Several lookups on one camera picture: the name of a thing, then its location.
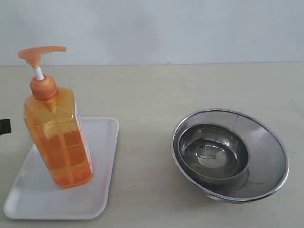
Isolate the stainless steel mesh colander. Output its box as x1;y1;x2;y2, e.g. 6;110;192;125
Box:
171;108;289;203

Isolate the stainless steel bowl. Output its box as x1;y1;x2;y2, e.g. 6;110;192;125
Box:
175;123;250;189

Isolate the orange dish soap pump bottle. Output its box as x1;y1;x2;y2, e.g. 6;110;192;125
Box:
18;46;93;188

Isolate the white rectangular plastic tray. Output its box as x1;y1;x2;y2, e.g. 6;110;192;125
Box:
3;117;119;220

